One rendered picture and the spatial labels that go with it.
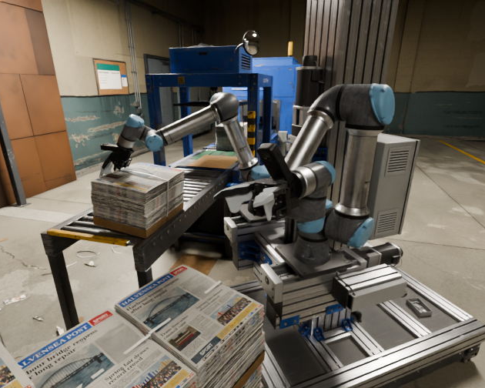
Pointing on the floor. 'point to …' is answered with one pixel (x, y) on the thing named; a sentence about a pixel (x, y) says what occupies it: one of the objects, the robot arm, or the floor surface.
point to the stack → (158, 339)
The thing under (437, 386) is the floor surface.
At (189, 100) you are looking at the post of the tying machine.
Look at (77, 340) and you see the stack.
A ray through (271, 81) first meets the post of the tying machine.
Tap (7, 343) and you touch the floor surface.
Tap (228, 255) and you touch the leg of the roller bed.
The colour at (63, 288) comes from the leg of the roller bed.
